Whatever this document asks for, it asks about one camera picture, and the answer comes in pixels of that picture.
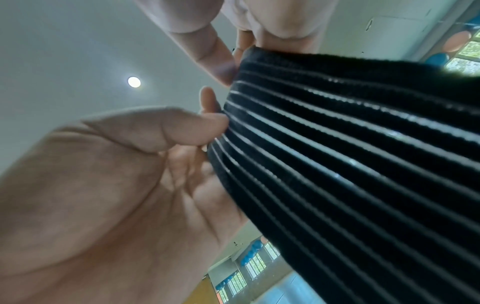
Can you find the person's left hand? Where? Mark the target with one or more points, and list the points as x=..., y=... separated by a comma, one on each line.
x=285, y=17

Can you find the person's right hand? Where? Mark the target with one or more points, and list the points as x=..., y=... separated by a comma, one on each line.
x=93, y=207

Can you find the black white-striped knit fabric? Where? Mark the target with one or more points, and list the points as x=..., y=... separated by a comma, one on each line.
x=337, y=154

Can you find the round ceiling light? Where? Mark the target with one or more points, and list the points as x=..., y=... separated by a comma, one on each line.
x=134, y=82

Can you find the blue balloon cluster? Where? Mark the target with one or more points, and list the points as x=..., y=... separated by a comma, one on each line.
x=249, y=252
x=224, y=284

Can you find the grilled glass window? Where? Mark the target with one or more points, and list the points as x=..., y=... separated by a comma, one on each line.
x=468, y=56
x=255, y=265

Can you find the orange balloon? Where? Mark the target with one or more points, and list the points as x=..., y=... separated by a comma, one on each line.
x=455, y=41

